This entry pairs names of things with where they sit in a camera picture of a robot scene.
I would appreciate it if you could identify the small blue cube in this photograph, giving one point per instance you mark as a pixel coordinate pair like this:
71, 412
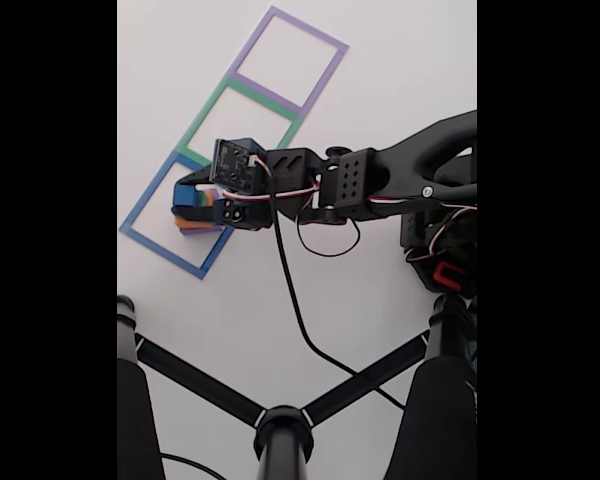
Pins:
184, 196

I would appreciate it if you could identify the large purple block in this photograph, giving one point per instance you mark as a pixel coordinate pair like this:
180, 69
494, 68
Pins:
195, 231

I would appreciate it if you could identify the orange block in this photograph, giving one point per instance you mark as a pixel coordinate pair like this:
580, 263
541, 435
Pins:
180, 221

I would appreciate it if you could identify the black tripod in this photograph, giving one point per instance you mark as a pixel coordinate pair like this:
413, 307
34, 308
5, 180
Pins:
282, 440

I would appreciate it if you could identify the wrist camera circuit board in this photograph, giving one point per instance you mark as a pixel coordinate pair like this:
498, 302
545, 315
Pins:
232, 165

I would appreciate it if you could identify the blue tape square frame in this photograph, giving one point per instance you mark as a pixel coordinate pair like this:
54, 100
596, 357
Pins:
151, 192

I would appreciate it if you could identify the green tape square frame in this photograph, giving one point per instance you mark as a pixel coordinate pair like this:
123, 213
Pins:
205, 116

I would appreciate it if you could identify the purple tape square frame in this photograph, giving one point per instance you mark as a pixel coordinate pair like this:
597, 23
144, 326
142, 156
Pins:
310, 29

